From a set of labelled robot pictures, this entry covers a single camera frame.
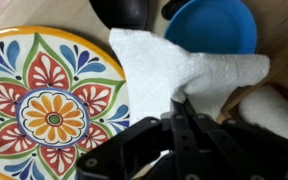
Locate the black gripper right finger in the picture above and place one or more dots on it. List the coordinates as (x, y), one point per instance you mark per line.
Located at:
(250, 150)

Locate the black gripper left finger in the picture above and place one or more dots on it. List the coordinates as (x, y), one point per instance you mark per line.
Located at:
(124, 146)

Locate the white paper towel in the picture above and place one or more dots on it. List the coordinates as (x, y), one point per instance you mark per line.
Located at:
(157, 66)

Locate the round painted yellow-rimmed board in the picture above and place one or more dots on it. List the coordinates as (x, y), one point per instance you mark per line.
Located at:
(50, 100)

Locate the blue bowl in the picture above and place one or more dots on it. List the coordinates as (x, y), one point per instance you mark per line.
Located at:
(214, 26)

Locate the wooden spice tray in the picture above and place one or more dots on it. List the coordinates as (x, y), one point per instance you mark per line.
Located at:
(284, 63)

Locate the black plastic serving spoon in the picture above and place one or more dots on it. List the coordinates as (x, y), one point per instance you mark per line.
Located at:
(120, 13)

